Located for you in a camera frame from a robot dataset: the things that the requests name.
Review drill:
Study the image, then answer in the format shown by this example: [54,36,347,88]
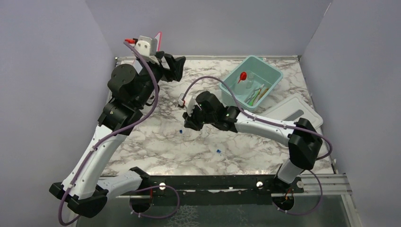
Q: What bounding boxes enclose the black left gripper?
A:
[134,51,185,108]

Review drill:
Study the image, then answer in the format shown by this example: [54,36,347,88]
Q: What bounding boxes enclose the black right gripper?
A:
[183,103,217,131]

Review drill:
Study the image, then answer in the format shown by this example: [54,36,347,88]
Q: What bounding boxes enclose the red yellow green stick bundle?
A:
[250,90,264,106]

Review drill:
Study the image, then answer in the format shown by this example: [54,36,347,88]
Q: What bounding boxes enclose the tan bristle test tube brush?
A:
[258,88,269,100]

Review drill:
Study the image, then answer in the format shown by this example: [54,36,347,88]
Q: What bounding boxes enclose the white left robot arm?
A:
[49,51,186,218]

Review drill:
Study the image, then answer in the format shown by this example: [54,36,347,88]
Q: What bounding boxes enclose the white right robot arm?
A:
[178,91,323,192]

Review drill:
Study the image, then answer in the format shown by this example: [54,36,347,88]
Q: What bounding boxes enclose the red pipette in bin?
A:
[237,71,247,84]

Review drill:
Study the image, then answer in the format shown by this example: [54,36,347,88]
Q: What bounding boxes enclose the teal plastic bin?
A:
[223,55,283,112]

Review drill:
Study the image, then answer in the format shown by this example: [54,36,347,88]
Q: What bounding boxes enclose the white bin lid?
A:
[260,94,323,129]

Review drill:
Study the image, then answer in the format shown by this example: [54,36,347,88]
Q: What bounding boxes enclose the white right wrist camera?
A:
[178,93,196,115]

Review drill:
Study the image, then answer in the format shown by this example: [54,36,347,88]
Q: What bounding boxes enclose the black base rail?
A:
[125,175,293,206]

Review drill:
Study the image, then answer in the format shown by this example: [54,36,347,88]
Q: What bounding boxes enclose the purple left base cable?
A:
[129,183,182,219]

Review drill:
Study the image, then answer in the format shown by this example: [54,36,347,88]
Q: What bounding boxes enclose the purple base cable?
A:
[129,183,182,219]
[271,169,323,217]

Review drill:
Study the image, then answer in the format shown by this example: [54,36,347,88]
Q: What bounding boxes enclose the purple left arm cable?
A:
[58,41,160,226]

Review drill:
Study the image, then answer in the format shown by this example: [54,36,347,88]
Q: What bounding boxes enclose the aluminium frame rail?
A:
[291,174,353,196]

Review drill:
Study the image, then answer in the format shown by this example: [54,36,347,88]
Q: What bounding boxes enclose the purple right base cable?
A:
[271,169,323,217]

